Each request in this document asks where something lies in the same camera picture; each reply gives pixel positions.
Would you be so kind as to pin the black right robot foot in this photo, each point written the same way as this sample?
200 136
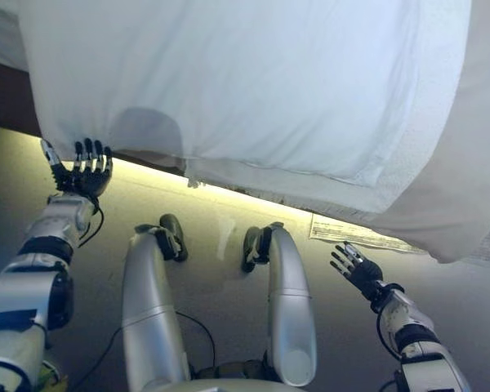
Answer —
249 249

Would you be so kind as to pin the black left robot foot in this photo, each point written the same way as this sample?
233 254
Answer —
175 228

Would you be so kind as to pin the white fitted bed sheet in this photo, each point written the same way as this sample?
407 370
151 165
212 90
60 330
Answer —
2 36

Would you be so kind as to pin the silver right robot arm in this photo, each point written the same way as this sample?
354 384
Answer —
416 339

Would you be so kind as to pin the printed paper sheet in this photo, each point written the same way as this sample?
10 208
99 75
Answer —
351 234

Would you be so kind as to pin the white duvet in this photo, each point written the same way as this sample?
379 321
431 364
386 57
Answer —
228 81

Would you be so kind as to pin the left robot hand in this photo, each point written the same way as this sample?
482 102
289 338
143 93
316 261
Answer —
83 179

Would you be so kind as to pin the beige bedspread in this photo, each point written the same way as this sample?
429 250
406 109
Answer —
473 143

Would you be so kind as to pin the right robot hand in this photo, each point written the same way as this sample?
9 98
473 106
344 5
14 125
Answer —
365 275

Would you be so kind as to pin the black robot foot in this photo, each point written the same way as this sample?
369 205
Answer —
249 249
175 228

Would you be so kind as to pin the silver left robot leg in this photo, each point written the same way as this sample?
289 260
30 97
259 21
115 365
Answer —
147 294

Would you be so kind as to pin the silver right robot leg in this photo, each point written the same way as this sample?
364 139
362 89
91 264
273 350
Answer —
290 286

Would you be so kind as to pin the silver robot leg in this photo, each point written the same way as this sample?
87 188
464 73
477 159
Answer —
290 286
147 294

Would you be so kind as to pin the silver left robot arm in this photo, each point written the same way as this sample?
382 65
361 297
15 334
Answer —
20 286

